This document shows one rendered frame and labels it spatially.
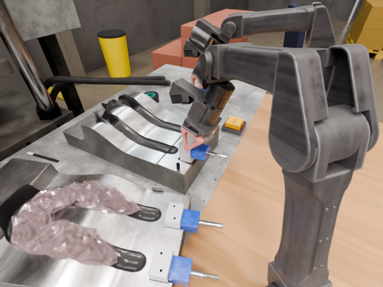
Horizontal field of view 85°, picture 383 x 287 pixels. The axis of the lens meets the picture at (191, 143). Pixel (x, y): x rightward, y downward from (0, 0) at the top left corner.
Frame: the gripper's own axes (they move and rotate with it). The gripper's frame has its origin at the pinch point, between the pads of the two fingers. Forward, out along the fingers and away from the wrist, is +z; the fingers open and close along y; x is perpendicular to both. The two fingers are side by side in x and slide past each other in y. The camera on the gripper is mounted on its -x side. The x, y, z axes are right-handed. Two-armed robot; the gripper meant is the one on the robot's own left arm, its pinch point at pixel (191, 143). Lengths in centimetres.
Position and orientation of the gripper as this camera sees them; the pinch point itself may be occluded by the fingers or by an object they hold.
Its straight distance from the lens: 58.6
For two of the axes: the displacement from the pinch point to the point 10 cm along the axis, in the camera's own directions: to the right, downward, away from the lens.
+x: 8.0, 5.7, -1.6
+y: -4.7, 4.6, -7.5
